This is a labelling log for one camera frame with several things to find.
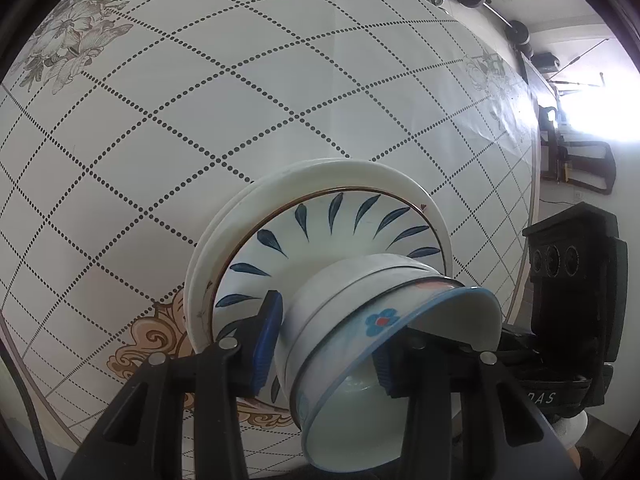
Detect printed tablecloth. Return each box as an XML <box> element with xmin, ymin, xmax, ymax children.
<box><xmin>0</xmin><ymin>0</ymin><xmax>544</xmax><ymax>480</ymax></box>

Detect white bowl with blue flower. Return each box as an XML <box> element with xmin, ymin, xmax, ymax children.
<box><xmin>295</xmin><ymin>281</ymin><xmax>502</xmax><ymax>472</ymax></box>

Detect person's right hand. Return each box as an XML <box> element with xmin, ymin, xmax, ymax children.
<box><xmin>552</xmin><ymin>411</ymin><xmax>590</xmax><ymax>451</ymax></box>

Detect white plate with blue leaves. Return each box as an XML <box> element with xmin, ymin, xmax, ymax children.
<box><xmin>210</xmin><ymin>191</ymin><xmax>444</xmax><ymax>347</ymax></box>

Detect black chair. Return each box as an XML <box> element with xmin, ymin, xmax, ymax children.
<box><xmin>539</xmin><ymin>105</ymin><xmax>617</xmax><ymax>195</ymax></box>

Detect black cable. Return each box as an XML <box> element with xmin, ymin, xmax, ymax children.
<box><xmin>0</xmin><ymin>345</ymin><xmax>59</xmax><ymax>480</ymax></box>

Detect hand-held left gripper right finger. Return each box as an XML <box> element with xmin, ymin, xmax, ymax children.
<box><xmin>372</xmin><ymin>327</ymin><xmax>584</xmax><ymax>480</ymax></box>

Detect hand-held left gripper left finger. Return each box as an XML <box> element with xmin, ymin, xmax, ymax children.
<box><xmin>60</xmin><ymin>290</ymin><xmax>286</xmax><ymax>480</ymax></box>

